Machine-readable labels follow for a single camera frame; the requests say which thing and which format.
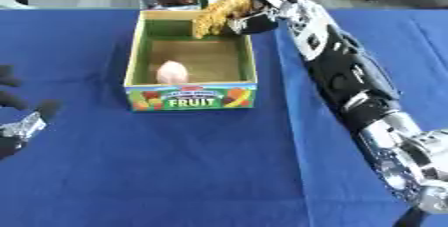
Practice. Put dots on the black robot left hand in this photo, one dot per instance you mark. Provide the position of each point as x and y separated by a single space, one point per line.
13 99

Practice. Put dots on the yellow bumpy toy fruit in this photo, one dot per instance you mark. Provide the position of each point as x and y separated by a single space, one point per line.
223 12

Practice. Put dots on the silver and black right arm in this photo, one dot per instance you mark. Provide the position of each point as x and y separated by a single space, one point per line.
350 77

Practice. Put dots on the cardboard box with green inside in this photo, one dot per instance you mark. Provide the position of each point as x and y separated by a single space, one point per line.
192 99

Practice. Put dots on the pink toy egg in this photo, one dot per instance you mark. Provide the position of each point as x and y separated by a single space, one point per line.
172 73

